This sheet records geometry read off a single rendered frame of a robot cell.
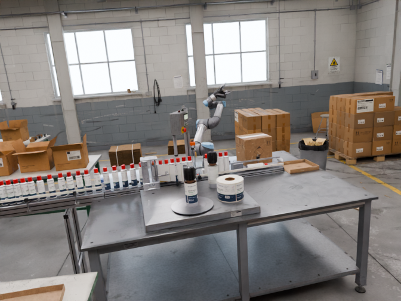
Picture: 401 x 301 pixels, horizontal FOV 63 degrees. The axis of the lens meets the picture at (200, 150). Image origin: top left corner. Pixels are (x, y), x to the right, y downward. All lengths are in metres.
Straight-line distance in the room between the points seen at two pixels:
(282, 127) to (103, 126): 4.37
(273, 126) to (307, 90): 2.78
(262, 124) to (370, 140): 1.85
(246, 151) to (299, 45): 5.74
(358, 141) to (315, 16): 3.81
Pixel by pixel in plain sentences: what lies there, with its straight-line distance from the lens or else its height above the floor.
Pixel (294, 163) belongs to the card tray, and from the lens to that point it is 3.43.
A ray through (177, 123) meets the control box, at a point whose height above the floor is 1.39.
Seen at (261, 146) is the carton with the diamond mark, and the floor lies 1.03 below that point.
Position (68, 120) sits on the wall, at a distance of 8.52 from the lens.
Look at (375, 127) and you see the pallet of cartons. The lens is 6.31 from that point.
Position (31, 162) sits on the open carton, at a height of 0.89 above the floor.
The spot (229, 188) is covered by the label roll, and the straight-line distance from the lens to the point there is 2.37.
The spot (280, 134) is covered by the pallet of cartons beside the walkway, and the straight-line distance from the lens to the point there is 6.31.
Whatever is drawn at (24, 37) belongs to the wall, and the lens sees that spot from 8.78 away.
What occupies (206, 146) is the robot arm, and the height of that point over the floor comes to 1.09.
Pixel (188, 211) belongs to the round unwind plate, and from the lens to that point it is 2.29.
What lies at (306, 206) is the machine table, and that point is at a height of 0.83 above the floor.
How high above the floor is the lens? 1.85
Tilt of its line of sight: 14 degrees down
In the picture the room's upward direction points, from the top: 4 degrees counter-clockwise
